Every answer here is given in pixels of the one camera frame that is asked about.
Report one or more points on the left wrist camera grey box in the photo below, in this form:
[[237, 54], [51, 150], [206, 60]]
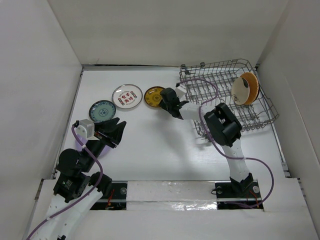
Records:
[[85, 129]]

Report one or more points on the metal base rail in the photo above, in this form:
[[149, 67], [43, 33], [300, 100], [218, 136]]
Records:
[[178, 196]]

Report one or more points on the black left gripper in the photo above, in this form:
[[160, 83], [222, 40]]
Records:
[[111, 128]]

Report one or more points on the grey wire dish rack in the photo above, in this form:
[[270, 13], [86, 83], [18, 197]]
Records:
[[214, 80]]

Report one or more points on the white plate red characters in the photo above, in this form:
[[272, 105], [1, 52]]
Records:
[[127, 96]]

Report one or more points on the cream plate black brushstroke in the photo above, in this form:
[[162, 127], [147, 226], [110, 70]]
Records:
[[240, 91]]

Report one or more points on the blue green patterned plate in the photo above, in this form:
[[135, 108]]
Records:
[[101, 111]]

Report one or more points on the yellow brown patterned plate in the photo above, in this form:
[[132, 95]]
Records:
[[152, 96]]

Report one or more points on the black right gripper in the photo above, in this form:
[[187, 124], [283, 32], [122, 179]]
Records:
[[164, 105]]

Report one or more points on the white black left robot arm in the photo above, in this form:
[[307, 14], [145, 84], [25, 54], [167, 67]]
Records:
[[81, 181]]

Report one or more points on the woven bamboo plate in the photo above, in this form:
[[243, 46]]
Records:
[[254, 87]]

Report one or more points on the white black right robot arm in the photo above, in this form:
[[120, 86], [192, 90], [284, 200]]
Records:
[[222, 127]]

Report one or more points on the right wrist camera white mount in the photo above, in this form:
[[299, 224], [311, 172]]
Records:
[[180, 90]]

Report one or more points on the lilac purple plate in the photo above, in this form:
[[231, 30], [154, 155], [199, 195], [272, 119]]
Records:
[[103, 150]]

